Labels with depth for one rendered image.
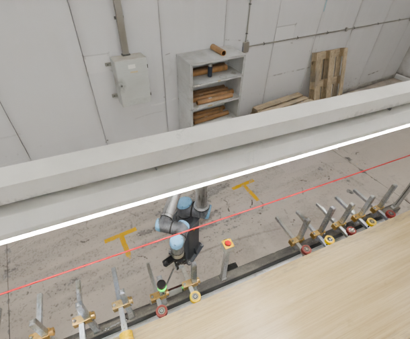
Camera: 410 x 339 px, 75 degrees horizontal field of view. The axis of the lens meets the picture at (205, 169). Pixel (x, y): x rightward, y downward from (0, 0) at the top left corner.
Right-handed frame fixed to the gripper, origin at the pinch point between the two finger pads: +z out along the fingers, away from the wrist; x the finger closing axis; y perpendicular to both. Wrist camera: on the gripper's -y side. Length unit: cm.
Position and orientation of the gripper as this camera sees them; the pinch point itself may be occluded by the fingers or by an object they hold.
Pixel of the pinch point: (176, 268)
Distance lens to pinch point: 213.0
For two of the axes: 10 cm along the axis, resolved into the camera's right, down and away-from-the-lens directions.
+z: -0.2, 7.4, 6.7
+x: -4.0, -6.2, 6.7
